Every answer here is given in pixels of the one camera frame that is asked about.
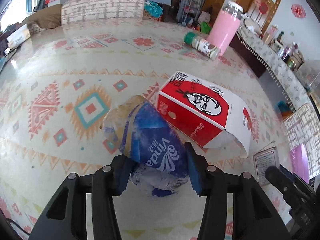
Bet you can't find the white leaflet box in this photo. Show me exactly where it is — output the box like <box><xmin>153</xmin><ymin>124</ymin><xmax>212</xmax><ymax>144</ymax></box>
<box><xmin>253</xmin><ymin>146</ymin><xmax>279</xmax><ymax>186</ymax></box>

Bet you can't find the blue Vinda tissue wrapper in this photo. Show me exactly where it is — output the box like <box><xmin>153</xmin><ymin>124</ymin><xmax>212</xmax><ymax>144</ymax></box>
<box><xmin>102</xmin><ymin>95</ymin><xmax>189</xmax><ymax>197</ymax></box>

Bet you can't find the brown cushion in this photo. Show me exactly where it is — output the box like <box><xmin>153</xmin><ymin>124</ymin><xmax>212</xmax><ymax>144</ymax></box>
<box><xmin>21</xmin><ymin>4</ymin><xmax>62</xmax><ymax>29</ymax></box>

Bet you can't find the purple plastic basket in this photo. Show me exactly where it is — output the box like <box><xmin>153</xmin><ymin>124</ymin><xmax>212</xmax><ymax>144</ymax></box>
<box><xmin>290</xmin><ymin>144</ymin><xmax>309</xmax><ymax>184</ymax></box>

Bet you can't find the pink thermos bottle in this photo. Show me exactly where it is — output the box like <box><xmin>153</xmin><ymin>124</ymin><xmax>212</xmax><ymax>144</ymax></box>
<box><xmin>208</xmin><ymin>1</ymin><xmax>243</xmax><ymax>56</ymax></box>

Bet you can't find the green cap spice bottle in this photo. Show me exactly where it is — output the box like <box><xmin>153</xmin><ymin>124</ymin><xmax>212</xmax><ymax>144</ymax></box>
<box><xmin>184</xmin><ymin>32</ymin><xmax>221</xmax><ymax>60</ymax></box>

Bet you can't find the black cable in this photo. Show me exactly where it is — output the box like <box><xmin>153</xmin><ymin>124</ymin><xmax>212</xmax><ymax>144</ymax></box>
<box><xmin>6</xmin><ymin>218</ymin><xmax>29</xmax><ymax>238</ymax></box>

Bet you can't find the red white KFC box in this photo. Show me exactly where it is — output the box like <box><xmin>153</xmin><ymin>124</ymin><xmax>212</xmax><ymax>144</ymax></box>
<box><xmin>157</xmin><ymin>71</ymin><xmax>252</xmax><ymax>158</ymax></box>

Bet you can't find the white tissue box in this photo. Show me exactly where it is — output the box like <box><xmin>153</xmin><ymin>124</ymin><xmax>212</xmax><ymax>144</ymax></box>
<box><xmin>7</xmin><ymin>24</ymin><xmax>31</xmax><ymax>49</ymax></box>

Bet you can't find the patterned chair across table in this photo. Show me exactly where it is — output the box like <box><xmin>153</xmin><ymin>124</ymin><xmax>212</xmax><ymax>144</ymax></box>
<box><xmin>61</xmin><ymin>0</ymin><xmax>145</xmax><ymax>25</ymax></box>

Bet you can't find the sideboard with patterned cloth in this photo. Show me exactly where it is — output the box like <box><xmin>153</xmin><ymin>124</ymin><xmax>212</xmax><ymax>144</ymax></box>
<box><xmin>230</xmin><ymin>24</ymin><xmax>312</xmax><ymax>111</ymax></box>

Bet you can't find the clear mesh food cover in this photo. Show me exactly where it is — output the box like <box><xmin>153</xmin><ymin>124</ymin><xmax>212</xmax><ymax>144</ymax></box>
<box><xmin>295</xmin><ymin>60</ymin><xmax>320</xmax><ymax>97</ymax></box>

